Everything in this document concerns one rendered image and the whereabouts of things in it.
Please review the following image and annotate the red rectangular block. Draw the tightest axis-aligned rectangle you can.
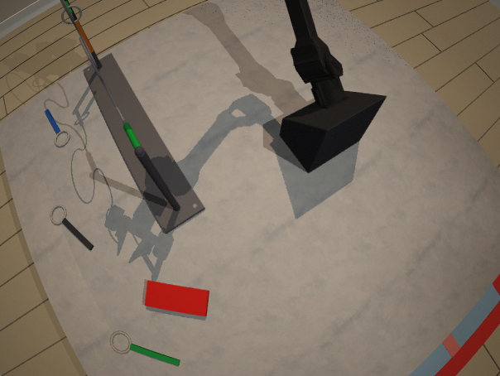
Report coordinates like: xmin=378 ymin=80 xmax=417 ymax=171
xmin=145 ymin=280 xmax=209 ymax=316

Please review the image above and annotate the orange bar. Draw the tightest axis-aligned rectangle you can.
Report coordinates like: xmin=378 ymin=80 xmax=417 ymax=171
xmin=61 ymin=5 xmax=94 ymax=53

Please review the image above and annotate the blue-handled loop tool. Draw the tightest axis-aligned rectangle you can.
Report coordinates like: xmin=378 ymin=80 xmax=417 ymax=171
xmin=45 ymin=109 xmax=70 ymax=147

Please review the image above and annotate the grey ring with green flat handle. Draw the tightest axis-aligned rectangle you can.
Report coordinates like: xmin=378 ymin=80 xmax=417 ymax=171
xmin=110 ymin=331 xmax=180 ymax=366

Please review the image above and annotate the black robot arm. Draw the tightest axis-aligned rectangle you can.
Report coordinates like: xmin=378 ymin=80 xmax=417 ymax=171
xmin=285 ymin=0 xmax=349 ymax=108

